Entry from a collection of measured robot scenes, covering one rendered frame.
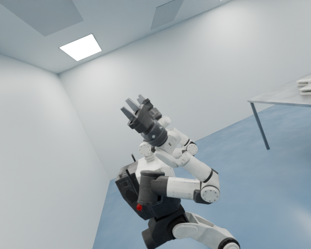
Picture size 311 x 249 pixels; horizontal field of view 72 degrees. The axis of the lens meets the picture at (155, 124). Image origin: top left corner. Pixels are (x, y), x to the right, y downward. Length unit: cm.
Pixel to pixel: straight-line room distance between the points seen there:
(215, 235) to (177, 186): 58
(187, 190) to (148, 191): 17
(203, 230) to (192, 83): 458
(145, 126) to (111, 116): 463
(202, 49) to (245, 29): 124
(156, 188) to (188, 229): 43
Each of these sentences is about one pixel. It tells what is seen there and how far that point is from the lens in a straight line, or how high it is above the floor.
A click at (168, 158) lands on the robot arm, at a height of 137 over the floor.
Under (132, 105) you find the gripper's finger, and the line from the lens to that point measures 84.
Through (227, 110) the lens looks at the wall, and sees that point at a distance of 596.
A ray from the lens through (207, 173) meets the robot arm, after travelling 93.
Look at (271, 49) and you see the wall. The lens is 665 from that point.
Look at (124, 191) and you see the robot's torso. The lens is 121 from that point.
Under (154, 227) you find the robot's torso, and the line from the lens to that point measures 132.
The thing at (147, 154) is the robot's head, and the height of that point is 134.
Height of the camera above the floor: 164
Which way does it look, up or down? 8 degrees down
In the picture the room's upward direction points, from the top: 24 degrees counter-clockwise
